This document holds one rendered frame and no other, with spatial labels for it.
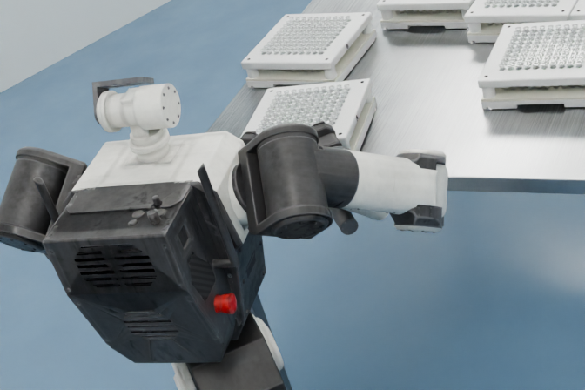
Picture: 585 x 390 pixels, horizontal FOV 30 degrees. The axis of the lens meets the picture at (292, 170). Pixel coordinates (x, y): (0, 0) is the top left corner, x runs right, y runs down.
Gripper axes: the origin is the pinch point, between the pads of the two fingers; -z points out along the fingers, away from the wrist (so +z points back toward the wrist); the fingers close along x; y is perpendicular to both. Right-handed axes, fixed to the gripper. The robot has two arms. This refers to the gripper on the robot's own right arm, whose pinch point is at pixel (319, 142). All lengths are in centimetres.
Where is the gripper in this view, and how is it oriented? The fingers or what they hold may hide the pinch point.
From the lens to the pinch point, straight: 222.0
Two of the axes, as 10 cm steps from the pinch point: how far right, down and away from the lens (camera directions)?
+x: 2.6, 8.2, 5.1
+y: 9.3, -3.6, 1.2
